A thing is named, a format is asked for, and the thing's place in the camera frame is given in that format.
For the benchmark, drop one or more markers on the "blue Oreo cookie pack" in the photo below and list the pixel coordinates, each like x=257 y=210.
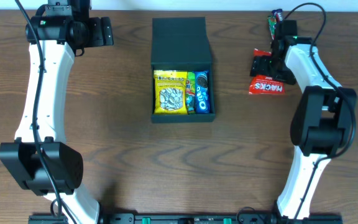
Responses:
x=202 y=95

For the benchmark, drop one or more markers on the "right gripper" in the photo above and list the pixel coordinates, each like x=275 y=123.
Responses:
x=262 y=66

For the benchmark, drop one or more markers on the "dark blue Dairy Milk bar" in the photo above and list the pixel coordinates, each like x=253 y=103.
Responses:
x=278 y=14

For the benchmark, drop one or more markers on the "red Hacks candy bag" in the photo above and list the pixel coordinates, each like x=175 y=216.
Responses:
x=262 y=84

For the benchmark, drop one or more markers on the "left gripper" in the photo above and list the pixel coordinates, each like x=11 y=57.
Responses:
x=98 y=32

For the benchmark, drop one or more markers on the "green Haribo gummy bag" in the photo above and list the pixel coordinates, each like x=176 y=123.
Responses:
x=190 y=93

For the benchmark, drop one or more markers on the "red green chocolate bar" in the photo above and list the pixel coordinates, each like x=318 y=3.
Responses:
x=271 y=25

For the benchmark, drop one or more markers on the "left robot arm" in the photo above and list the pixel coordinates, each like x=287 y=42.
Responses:
x=39 y=158

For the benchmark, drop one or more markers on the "black gift box with lid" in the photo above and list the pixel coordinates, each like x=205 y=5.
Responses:
x=181 y=43

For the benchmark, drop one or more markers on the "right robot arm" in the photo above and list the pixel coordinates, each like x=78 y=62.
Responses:
x=324 y=123

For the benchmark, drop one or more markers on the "yellow seeds snack bag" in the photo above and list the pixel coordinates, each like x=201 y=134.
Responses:
x=170 y=87

